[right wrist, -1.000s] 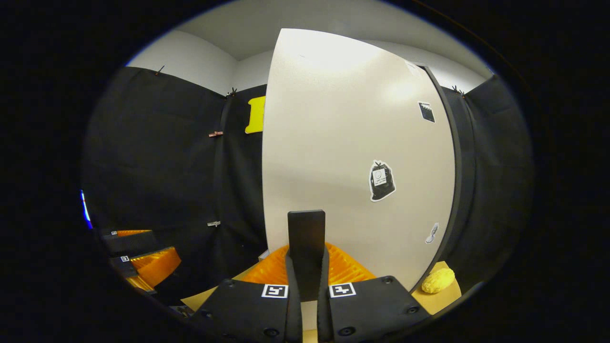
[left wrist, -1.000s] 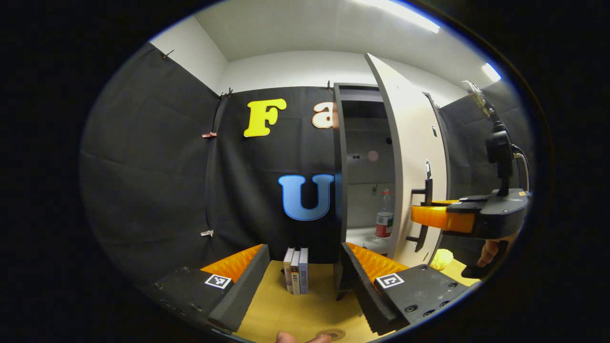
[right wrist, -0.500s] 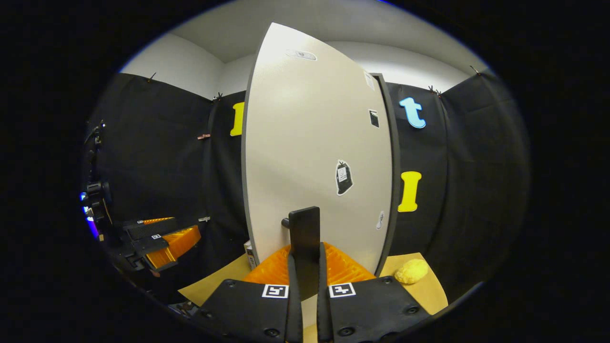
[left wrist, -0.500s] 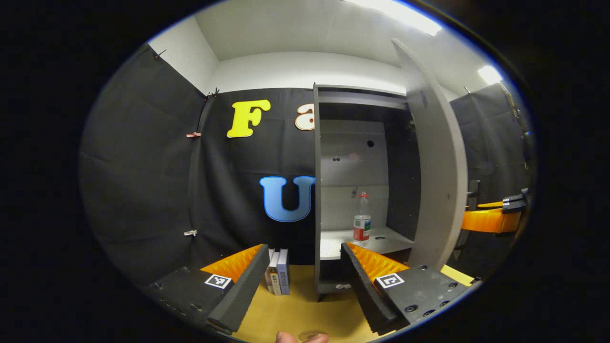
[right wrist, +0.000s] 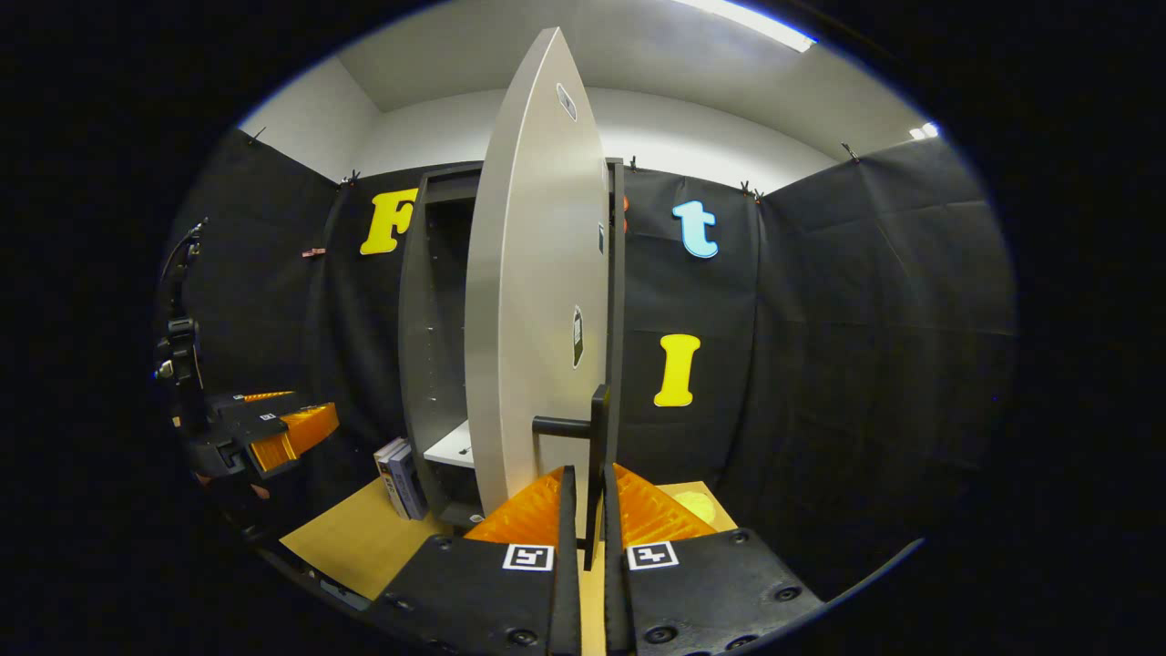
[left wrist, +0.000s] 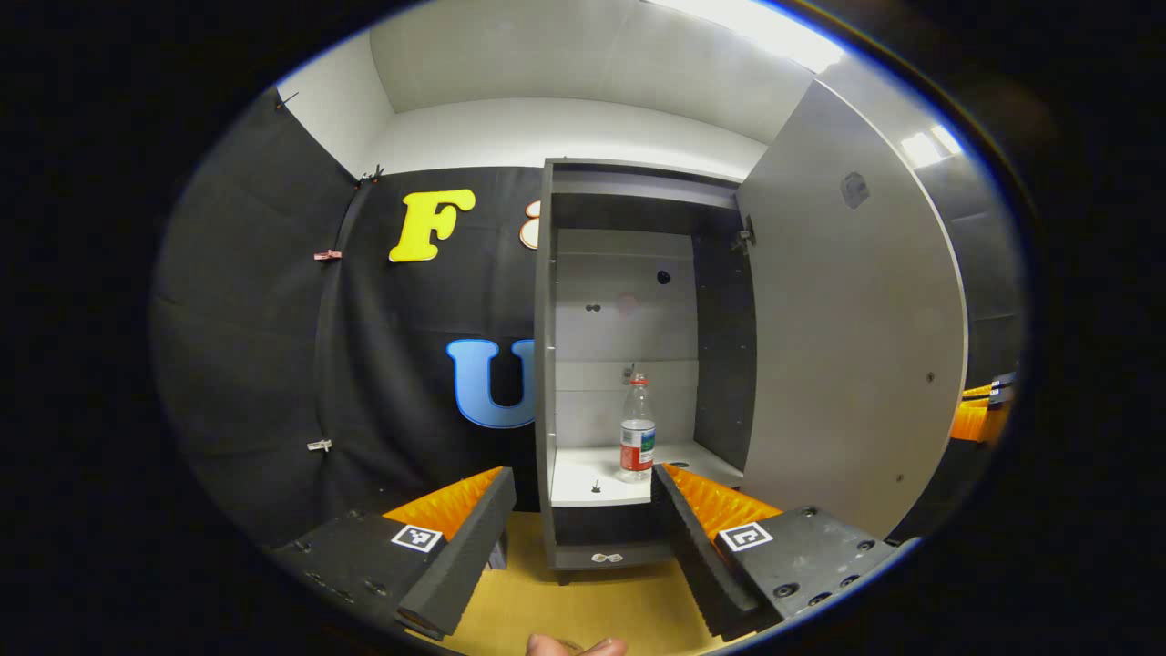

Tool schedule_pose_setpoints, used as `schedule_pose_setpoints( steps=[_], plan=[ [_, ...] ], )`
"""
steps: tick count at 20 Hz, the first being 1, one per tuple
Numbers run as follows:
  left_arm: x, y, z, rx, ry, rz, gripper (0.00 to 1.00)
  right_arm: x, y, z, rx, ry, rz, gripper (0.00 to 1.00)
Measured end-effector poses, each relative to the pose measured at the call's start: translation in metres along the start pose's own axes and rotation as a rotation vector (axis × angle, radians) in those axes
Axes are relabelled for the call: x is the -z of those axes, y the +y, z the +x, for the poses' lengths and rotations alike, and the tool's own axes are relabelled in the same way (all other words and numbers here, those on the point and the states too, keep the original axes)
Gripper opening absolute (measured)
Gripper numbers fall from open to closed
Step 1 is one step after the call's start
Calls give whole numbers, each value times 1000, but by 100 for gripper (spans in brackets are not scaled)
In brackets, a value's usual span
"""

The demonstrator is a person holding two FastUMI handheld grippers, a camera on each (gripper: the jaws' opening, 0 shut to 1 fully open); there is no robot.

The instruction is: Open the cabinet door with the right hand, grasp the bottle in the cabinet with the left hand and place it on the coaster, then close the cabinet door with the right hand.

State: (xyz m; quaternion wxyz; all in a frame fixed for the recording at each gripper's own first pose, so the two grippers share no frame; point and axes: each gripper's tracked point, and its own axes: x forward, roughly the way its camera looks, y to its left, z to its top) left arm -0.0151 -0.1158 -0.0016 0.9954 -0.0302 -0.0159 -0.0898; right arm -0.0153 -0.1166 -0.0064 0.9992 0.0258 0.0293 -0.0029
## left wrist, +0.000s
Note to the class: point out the black binder clip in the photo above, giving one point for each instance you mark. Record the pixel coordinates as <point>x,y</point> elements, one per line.
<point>287,97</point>
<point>372,173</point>

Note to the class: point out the black backdrop cloth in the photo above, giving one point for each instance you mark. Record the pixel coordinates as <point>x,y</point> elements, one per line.
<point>255,319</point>

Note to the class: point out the silver clip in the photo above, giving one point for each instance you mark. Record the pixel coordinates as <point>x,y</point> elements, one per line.
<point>320,445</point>

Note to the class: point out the small ceiling light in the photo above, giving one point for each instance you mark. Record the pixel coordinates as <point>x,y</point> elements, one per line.
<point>931,146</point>

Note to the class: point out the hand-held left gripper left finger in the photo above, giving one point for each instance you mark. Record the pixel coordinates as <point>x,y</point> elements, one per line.
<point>474,538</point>

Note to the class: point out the red clip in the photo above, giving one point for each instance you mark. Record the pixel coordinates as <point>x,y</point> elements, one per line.
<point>328,255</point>

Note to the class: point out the dark grey cabinet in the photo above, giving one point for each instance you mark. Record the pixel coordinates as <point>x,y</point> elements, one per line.
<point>720,364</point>

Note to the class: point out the clear plastic bottle red label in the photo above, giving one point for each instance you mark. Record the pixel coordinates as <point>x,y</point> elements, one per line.
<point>638,446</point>

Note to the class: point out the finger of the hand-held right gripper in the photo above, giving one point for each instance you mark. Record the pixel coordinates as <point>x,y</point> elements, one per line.
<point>1000,390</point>
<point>979,424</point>

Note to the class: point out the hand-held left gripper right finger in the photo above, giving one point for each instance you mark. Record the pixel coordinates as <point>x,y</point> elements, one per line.
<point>683,538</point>

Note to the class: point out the blue-grey spine book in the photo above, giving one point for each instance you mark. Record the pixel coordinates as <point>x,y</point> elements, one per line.
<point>499,551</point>

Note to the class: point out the beige cabinet door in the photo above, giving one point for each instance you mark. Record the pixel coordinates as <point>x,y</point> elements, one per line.
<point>856,319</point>

